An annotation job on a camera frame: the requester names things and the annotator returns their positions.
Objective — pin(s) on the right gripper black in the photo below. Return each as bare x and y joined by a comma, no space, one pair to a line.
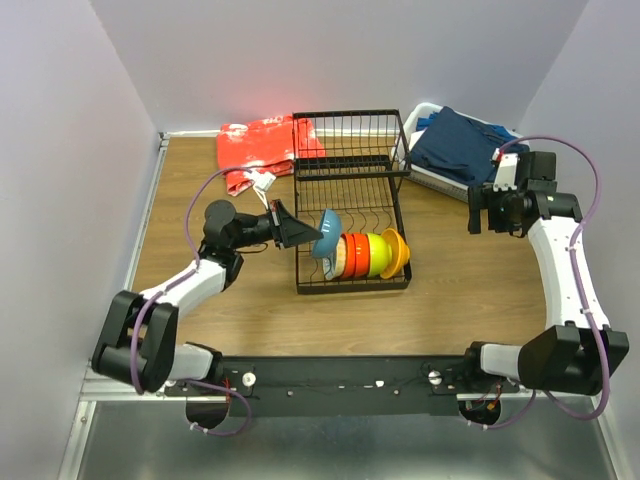
481,197

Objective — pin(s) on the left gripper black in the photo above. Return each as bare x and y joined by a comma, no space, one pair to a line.
291,231

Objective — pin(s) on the plain teal blue bowl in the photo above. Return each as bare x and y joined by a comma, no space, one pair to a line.
331,230

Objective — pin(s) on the blue patterned ceramic bowl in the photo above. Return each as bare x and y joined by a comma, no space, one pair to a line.
334,265

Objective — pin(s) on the black wire dish rack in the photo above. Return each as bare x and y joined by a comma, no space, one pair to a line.
352,162

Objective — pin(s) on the red orange bowl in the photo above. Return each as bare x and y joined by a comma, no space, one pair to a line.
362,254
350,256

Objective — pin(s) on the green bowl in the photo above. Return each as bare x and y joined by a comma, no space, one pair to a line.
380,254

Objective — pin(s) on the yellow orange bowl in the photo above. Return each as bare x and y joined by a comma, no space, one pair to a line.
400,253

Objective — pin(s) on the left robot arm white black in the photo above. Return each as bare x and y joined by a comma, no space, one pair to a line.
137,344

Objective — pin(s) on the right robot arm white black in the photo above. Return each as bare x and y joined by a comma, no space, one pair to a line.
578,348

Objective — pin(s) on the dark blue folded jeans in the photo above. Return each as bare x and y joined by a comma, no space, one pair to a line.
457,147

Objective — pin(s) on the red white folded cloth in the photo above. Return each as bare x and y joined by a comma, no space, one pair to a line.
271,144

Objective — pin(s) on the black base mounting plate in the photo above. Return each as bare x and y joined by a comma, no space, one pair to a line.
357,385

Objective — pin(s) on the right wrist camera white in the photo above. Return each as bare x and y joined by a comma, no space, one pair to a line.
506,170

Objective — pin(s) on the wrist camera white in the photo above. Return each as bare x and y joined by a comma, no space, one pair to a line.
261,182
506,170

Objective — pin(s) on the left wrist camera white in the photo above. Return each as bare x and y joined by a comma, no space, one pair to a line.
261,182

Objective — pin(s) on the aluminium table edge rail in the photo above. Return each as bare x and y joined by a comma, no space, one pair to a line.
96,389

